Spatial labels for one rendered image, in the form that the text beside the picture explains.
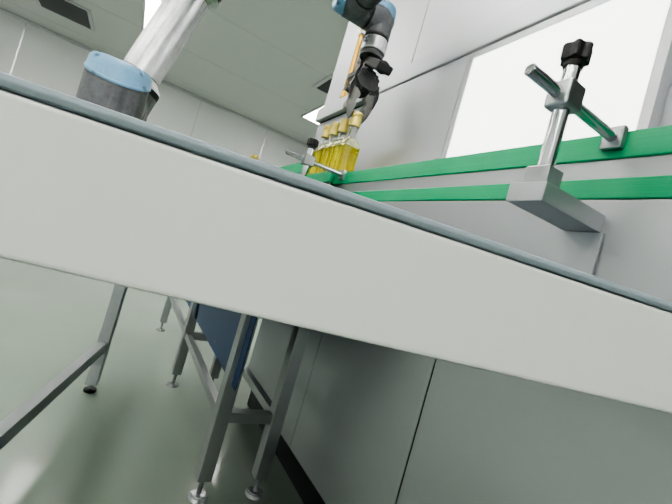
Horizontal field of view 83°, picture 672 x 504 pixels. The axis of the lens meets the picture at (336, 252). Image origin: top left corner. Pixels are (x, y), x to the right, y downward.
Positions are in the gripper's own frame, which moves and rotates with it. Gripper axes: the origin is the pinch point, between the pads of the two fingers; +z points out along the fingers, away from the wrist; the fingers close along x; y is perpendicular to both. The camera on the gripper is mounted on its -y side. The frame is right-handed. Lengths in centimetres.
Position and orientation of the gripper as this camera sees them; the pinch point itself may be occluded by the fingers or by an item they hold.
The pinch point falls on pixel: (356, 116)
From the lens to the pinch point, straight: 119.3
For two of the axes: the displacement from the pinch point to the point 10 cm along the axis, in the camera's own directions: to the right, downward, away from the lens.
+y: -4.4, -1.1, 8.9
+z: -2.8, 9.6, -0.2
